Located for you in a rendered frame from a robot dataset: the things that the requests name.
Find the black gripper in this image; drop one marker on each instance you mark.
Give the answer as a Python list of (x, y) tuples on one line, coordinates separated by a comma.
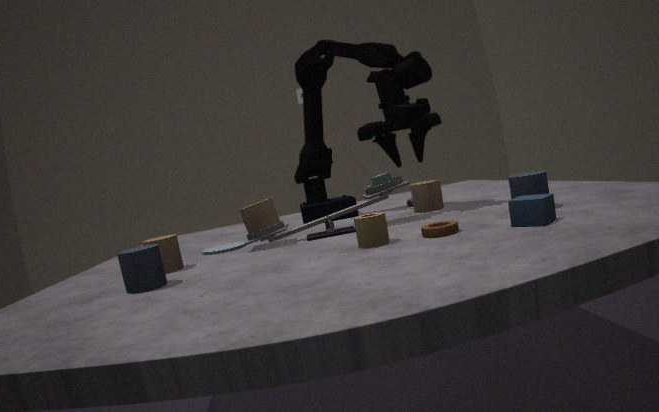
[(383, 130)]

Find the grey round disc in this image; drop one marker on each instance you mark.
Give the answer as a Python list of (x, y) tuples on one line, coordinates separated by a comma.
[(223, 248)]

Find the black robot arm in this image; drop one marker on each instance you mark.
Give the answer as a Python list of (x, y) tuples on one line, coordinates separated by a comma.
[(311, 72)]

